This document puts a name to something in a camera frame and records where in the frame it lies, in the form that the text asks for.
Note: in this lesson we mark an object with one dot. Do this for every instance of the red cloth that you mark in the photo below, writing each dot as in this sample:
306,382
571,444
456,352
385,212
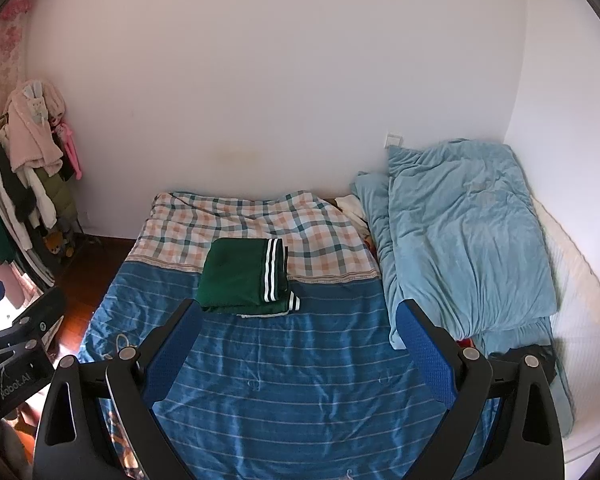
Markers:
465,343

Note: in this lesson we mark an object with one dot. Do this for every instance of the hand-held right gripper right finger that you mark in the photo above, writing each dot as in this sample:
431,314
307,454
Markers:
425,355

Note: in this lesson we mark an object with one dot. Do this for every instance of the brown stuffed toy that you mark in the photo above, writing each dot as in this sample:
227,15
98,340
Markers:
55,245

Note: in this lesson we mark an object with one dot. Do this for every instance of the green garment with white stripes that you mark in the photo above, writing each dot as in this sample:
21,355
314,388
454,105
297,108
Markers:
235,275

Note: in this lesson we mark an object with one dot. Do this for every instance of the pink floral curtain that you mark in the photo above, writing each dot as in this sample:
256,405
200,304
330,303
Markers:
0,60

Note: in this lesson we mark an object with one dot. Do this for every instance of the blue striped plaid bed sheet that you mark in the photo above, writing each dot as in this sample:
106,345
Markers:
290,370

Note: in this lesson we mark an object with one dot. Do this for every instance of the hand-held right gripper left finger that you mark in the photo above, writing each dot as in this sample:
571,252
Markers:
172,355

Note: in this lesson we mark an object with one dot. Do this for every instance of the black garment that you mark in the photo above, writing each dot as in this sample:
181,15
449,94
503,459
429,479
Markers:
10,180

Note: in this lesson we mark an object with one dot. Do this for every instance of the white wall socket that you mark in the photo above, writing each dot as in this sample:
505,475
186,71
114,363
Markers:
394,140

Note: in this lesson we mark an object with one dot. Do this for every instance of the olive green vest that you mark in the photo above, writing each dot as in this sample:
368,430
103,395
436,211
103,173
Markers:
55,195

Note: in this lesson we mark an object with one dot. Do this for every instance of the bright pink garment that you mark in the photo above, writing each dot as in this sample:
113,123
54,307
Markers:
72,155

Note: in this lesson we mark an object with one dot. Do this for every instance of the pink fleece garment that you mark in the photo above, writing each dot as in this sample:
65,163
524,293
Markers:
30,135

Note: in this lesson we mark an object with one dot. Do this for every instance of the white fuzzy cloth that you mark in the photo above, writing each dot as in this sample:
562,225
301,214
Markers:
350,205

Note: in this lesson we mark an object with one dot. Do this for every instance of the black cloth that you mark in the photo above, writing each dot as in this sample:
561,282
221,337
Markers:
540,352

